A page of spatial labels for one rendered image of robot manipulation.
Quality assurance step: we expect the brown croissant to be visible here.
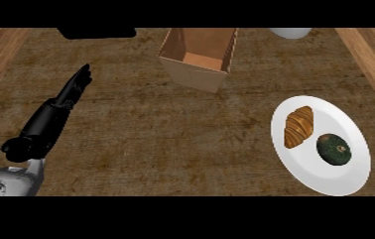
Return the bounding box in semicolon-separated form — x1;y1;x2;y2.
282;105;315;150

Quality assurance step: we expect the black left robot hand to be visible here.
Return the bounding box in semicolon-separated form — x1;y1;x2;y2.
0;62;95;164

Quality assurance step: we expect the dark green squash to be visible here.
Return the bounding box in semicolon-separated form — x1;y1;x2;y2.
315;133;353;167

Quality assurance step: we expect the white oval plate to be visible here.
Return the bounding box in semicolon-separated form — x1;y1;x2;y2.
270;95;372;197

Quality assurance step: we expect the brown cardboard box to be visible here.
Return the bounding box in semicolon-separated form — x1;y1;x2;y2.
157;28;241;94

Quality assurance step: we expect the black flat appliance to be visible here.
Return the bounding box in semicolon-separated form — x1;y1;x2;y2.
56;28;137;41

